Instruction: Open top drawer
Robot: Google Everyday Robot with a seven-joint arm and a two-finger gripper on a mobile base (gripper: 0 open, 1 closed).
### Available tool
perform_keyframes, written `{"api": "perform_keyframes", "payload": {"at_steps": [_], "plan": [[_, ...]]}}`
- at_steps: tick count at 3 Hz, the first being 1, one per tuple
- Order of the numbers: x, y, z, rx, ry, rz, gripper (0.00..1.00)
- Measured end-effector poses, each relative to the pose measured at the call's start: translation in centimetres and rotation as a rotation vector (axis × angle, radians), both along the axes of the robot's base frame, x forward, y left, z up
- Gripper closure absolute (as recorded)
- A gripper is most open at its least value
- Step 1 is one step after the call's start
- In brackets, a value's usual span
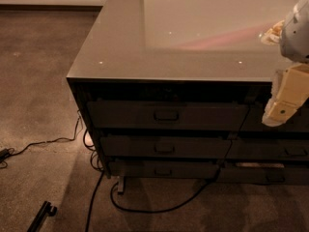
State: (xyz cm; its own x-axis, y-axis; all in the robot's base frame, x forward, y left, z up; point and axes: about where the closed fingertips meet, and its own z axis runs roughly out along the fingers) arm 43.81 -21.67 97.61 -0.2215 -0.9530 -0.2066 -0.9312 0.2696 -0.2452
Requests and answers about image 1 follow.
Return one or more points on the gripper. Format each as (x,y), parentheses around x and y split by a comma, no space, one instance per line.
(296,36)

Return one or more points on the grey drawer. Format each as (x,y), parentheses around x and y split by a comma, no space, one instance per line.
(163,169)
(164,147)
(269,149)
(154,115)
(298,123)
(283,174)

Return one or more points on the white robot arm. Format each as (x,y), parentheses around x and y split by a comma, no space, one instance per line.
(292,34)

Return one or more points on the dark cabinet with glossy top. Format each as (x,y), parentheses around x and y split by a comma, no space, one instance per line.
(181,51)

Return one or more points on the black metal stand piece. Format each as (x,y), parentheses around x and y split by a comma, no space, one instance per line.
(46,210)

